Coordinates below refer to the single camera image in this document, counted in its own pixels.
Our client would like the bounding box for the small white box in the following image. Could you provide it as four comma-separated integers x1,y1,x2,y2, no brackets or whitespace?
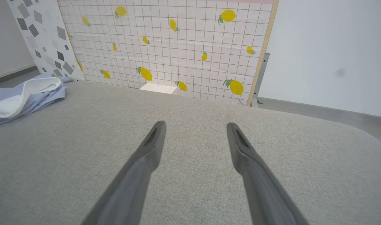
139,83,177,95

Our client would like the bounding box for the grey metal panel bracket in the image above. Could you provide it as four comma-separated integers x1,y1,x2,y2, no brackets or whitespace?
251,53,270,108

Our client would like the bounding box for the light blue and white garment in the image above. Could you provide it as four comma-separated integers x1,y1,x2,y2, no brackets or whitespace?
0,72,74,128

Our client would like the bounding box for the light wooden frame strip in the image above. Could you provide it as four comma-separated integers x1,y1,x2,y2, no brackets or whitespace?
247,0,279,107

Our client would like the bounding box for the lemon print tile panel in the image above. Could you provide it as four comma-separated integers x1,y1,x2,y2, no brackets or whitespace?
58,0,274,106

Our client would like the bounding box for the grey terrazzo pattern panel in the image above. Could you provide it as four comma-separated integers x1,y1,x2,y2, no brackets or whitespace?
8,0,84,81

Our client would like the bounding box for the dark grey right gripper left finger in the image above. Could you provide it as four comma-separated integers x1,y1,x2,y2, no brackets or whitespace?
81,121,167,225

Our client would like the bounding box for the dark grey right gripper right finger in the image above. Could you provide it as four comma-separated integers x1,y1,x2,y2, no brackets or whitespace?
226,122,308,225

